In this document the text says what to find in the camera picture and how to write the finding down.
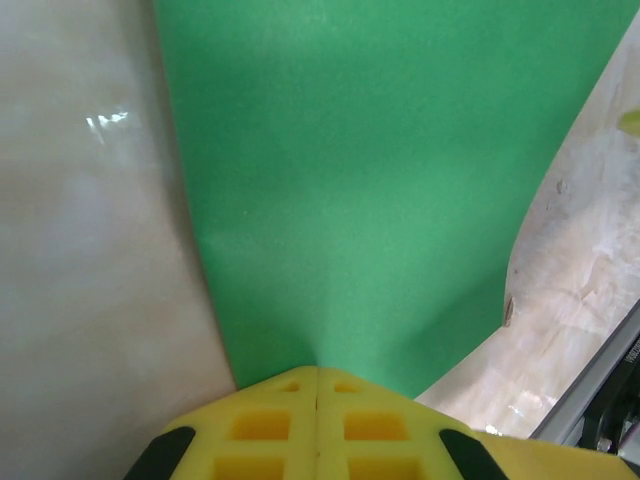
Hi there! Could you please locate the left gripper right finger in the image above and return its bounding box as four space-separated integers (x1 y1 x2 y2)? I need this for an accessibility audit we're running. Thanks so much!
316 366 632 480

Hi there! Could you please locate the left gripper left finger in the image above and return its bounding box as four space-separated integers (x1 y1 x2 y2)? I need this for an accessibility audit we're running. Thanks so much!
122 366 320 480

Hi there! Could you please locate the green square paper sheet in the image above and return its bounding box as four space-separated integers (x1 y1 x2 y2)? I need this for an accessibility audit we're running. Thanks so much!
149 0 640 401

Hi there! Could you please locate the aluminium mounting rail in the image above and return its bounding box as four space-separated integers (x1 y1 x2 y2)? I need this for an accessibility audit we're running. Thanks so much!
529 298 640 459

